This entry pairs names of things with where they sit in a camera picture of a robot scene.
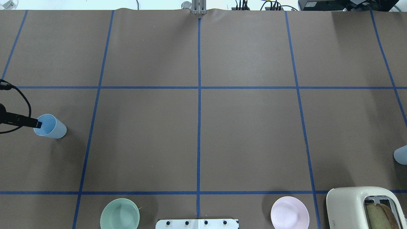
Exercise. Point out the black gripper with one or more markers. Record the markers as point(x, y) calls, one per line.
point(19, 120)

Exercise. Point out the light blue cup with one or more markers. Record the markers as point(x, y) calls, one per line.
point(51, 127)
point(400, 155)

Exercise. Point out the green bowl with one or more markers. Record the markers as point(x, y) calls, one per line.
point(120, 213)

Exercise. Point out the small metal tin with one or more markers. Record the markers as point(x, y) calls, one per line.
point(186, 5)

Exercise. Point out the pink bowl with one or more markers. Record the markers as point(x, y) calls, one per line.
point(289, 213)

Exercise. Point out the cream toaster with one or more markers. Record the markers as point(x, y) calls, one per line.
point(346, 206)

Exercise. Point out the bread slice in toaster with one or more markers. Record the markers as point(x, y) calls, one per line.
point(381, 216)

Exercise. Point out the aluminium frame post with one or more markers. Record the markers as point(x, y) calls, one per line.
point(198, 7)

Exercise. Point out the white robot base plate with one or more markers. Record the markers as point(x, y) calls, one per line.
point(197, 224)

